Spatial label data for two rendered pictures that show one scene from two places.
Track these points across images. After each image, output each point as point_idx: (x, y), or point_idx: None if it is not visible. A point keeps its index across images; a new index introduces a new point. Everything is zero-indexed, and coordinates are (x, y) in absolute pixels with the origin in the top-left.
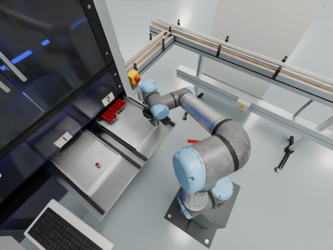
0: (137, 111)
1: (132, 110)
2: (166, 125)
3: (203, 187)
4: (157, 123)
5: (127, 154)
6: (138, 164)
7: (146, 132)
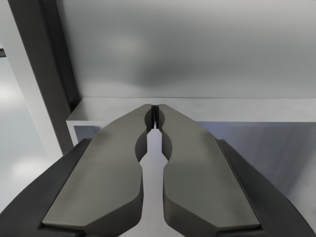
0: (138, 223)
1: (150, 235)
2: (87, 41)
3: None
4: (171, 132)
5: None
6: None
7: (234, 130)
